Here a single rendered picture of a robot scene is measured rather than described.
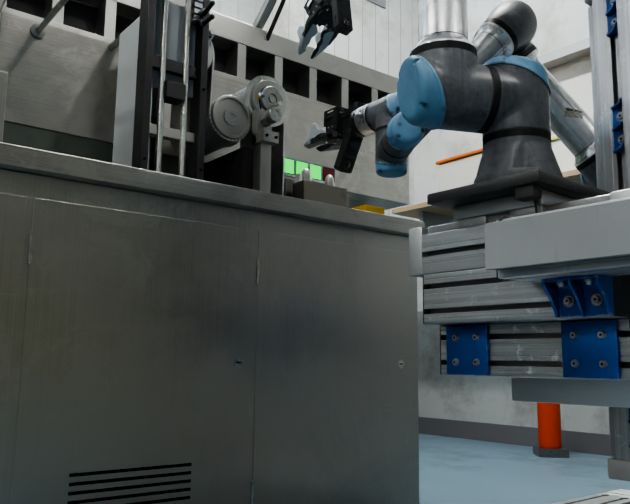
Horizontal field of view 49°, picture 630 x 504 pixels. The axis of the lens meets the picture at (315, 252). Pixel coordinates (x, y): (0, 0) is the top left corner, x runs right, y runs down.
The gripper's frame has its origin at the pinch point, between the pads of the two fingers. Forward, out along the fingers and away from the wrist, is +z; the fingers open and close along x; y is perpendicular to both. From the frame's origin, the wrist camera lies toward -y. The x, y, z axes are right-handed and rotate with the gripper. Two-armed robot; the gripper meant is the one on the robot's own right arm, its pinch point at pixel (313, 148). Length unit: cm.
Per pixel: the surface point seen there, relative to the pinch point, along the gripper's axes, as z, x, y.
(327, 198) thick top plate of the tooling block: 9.5, -12.6, -10.1
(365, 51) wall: 228, -225, 176
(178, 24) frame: 3.4, 39.6, 24.2
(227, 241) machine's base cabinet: -13.2, 33.8, -30.9
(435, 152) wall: 206, -278, 102
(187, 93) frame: 1.1, 37.6, 6.3
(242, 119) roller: 13.7, 14.3, 8.6
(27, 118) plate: 46, 62, 7
